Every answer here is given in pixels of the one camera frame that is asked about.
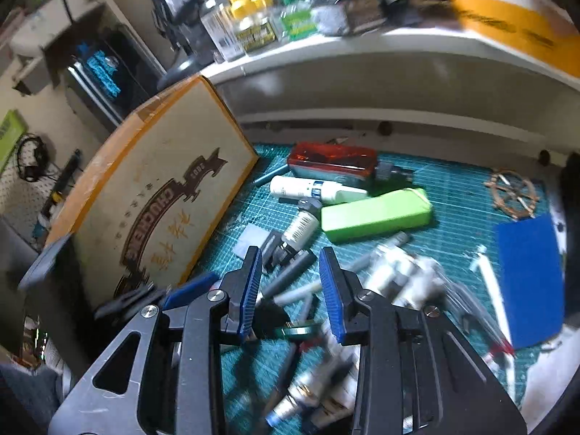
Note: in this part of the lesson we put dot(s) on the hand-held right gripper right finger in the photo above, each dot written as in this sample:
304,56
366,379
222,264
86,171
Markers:
333,299

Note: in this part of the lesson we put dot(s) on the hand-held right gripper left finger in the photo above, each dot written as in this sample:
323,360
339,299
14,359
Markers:
250,294

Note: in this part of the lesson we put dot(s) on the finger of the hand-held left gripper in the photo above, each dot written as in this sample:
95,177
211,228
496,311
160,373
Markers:
190,290
131,303

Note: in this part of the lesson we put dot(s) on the dark jar with green lid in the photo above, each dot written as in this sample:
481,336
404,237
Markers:
297,328

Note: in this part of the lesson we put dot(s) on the white desktop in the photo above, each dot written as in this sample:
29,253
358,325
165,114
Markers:
539,380

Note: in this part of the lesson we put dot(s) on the small grey pad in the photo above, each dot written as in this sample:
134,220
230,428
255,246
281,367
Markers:
251,240

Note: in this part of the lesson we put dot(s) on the white pegboard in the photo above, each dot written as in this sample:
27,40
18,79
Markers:
27,208

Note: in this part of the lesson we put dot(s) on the green box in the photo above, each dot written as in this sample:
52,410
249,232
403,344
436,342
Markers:
376,215

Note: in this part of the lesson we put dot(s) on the silver marker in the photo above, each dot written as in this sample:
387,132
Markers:
335,398
294,394

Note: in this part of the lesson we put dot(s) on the black headphones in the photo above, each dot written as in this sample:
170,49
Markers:
31,156

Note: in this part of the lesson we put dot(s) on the wooden box with orange border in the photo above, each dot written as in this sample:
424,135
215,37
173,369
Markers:
172,181

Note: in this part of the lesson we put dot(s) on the white marker tube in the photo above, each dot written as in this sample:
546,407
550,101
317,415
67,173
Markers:
308,188

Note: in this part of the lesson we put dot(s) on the green sign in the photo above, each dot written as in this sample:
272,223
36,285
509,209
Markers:
10,138

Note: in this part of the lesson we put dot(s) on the red translucent box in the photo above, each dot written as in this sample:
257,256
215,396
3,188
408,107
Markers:
330,158

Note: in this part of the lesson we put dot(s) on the white pen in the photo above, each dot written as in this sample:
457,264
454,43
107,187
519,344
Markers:
491,290

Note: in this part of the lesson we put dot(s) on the green cutting mat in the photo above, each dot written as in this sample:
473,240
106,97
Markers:
453,181

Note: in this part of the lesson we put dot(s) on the red pen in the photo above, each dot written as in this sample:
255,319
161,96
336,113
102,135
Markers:
498,349

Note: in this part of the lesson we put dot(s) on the black computer case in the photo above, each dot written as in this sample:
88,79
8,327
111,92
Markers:
113,81

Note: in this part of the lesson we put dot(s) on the blue notebook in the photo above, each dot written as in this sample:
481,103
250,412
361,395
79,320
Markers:
530,281

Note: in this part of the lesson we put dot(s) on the wooden ship wheel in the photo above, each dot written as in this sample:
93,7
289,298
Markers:
512,195

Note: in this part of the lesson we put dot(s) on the grey white printer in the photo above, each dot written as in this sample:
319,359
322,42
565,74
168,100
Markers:
36,45

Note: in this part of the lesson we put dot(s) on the black desk lamp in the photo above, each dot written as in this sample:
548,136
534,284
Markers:
179,72

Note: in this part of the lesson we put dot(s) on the white shelf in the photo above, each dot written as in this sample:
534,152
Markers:
362,54

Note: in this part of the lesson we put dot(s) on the green cap bottle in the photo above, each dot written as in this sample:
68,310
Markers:
297,22

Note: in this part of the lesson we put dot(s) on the paper bucket with dog print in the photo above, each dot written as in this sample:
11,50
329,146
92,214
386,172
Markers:
498,22

